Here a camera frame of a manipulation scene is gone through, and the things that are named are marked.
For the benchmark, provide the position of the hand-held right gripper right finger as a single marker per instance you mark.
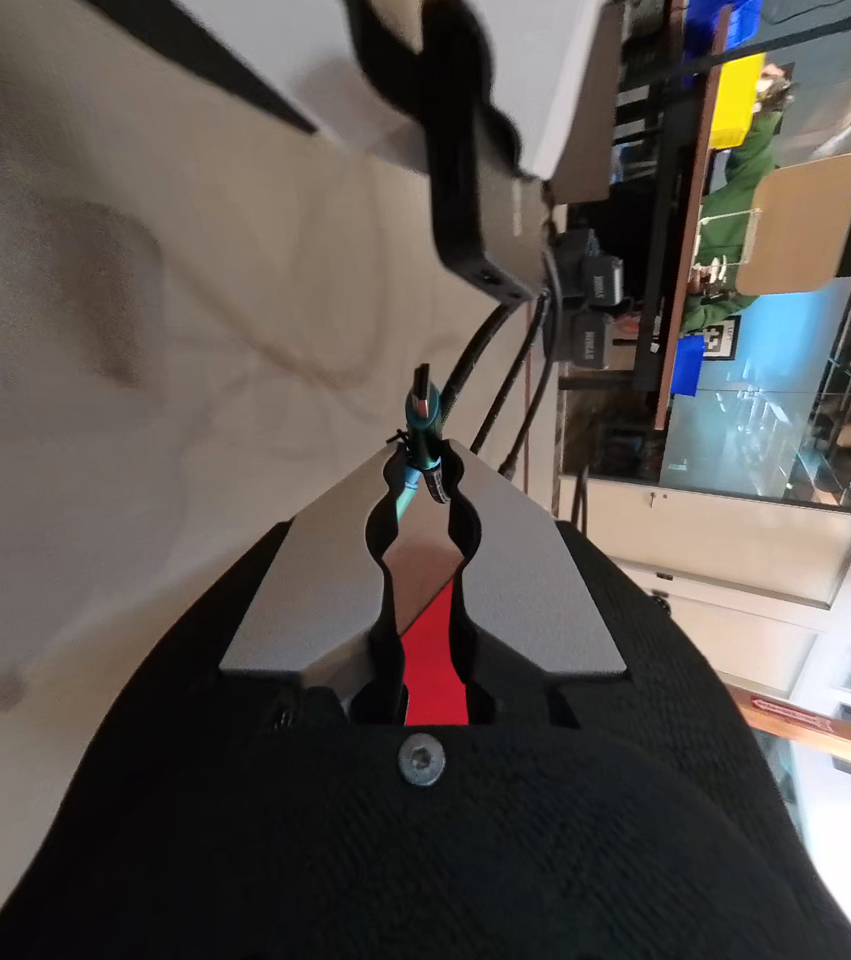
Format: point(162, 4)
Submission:
point(545, 600)

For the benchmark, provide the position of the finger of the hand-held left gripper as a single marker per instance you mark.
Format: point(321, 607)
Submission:
point(568, 90)
point(283, 60)

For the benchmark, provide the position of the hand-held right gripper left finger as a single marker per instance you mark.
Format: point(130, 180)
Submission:
point(305, 600)

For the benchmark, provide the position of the red plastic bin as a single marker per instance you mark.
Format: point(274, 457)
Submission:
point(433, 675)

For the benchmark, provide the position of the black USB hub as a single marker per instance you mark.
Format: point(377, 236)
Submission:
point(500, 225)

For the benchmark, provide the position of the yellow plastic bin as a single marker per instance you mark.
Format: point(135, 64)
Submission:
point(737, 97)

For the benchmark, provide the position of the dark blue plastic bin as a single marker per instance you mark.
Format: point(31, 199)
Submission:
point(725, 22)

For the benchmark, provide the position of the brown-edged table black legs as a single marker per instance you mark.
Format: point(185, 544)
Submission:
point(684, 300)

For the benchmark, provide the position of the wooden board on clear stand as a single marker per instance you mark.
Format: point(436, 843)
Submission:
point(800, 225)

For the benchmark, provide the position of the framed marker tag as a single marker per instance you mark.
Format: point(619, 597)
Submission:
point(722, 339)

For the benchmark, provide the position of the red wall sign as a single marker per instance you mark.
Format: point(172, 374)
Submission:
point(793, 712)

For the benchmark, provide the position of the wooden post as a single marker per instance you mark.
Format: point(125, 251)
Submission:
point(845, 739)

